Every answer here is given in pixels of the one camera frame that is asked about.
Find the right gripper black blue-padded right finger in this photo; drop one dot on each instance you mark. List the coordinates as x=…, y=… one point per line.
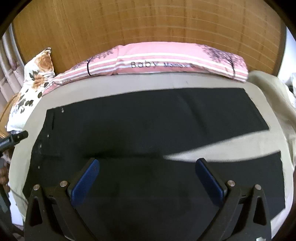
x=243, y=211

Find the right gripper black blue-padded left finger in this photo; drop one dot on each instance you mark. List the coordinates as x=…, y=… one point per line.
x=52, y=214

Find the black pants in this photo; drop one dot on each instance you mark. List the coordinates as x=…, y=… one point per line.
x=145, y=142

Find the person's left hand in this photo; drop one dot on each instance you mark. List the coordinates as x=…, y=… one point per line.
x=5, y=165

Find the wicker chair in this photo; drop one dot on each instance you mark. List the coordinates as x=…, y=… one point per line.
x=5, y=116

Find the beige patterned curtain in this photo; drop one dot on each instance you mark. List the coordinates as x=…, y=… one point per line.
x=12, y=67

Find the floral white orange pillow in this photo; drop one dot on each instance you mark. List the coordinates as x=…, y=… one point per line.
x=38, y=74

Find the beige bed mattress cover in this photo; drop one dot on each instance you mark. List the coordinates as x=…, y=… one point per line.
x=266, y=91

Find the wooden bamboo headboard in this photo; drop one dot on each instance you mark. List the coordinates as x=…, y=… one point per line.
x=77, y=30

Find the pink striped long pillow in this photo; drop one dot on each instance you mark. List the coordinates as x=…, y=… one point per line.
x=155, y=57

